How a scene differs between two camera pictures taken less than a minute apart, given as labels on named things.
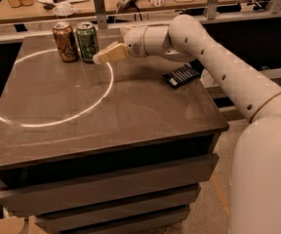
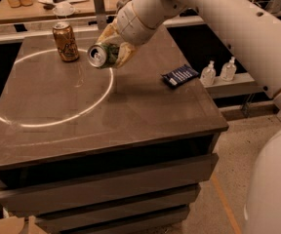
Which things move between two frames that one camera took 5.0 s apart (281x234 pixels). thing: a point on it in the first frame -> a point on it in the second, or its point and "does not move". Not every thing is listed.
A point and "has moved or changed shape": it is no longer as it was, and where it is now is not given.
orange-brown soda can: (66, 43) does not move
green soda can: (88, 40) has moved or changed shape
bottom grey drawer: (155, 222) does not move
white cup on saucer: (63, 9) does not move
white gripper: (134, 43) -> (131, 25)
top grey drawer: (105, 186) does not move
